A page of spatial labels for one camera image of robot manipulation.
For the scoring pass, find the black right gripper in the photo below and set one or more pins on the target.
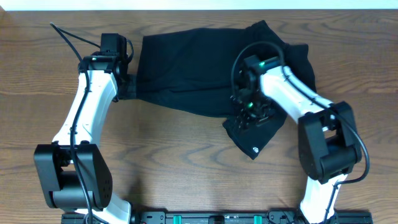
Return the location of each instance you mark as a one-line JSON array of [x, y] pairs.
[[244, 119]]

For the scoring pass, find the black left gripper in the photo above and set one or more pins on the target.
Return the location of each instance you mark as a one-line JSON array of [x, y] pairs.
[[117, 97]]

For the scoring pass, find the black shorts garment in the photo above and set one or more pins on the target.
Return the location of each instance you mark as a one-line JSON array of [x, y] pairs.
[[191, 71]]

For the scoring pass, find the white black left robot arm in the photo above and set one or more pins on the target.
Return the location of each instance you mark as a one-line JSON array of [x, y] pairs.
[[72, 172]]

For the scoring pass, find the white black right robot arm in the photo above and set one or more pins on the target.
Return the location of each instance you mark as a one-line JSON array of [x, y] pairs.
[[328, 143]]

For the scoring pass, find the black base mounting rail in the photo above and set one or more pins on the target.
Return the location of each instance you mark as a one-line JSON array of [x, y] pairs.
[[270, 217]]

